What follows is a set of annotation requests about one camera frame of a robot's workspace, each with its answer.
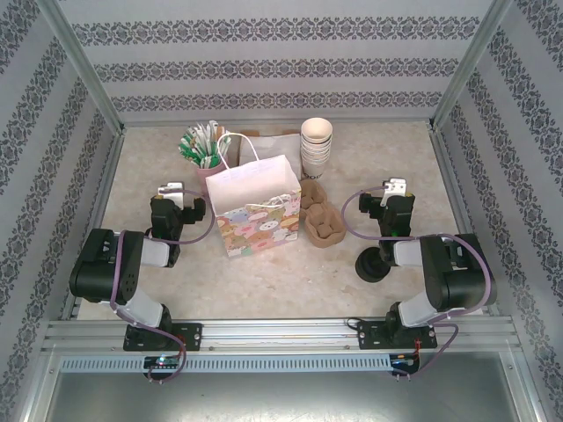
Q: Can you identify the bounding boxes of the cartoon print paper gift bag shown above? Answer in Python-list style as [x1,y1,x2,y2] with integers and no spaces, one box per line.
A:
[205,133,303,260]

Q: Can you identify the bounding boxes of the pink straw holder cup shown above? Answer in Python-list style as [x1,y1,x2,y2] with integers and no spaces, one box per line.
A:
[195,160,229,198]

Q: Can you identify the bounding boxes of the brown pulp cup carrier stack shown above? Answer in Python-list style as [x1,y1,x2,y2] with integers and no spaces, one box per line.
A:
[298,181,348,251]

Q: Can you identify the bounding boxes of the black cup lid stack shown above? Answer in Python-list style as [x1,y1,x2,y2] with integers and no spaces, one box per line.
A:
[355,244,392,285]

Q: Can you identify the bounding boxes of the white paper cup stack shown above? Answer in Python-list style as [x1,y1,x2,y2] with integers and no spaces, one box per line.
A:
[300,117,334,181]

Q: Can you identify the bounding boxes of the white paper napkin stack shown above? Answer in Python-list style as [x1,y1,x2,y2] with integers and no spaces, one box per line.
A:
[239,134,304,177]

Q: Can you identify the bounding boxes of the grey metal sheet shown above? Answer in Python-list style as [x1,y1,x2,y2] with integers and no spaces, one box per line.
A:
[26,351,546,422]

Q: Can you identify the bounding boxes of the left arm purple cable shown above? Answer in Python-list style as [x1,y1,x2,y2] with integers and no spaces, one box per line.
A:
[109,186,217,386]

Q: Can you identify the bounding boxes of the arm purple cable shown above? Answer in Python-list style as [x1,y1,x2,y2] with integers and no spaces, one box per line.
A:
[109,186,217,386]
[341,184,498,384]

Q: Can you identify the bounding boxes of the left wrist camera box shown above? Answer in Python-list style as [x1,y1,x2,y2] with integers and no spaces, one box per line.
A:
[157,181,185,207]

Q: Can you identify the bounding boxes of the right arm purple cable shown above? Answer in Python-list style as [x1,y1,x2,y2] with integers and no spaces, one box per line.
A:
[341,184,498,384]

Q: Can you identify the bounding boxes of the aluminium side rail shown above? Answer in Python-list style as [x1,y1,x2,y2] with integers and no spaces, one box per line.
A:
[428,122,502,317]
[61,127,128,322]

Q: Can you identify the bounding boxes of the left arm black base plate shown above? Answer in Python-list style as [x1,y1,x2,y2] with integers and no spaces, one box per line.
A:
[122,322,204,353]

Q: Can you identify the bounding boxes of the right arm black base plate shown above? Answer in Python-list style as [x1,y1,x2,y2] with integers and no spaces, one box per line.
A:
[356,319,439,352]

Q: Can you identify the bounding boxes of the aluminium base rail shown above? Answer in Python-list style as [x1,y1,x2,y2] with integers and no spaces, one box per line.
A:
[41,318,523,353]

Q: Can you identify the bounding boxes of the slotted grey cable duct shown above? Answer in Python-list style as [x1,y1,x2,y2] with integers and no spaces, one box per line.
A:
[59,353,393,375]

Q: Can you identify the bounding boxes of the aluminium frame post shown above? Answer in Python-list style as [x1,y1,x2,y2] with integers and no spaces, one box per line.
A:
[428,0,515,131]
[33,0,128,135]

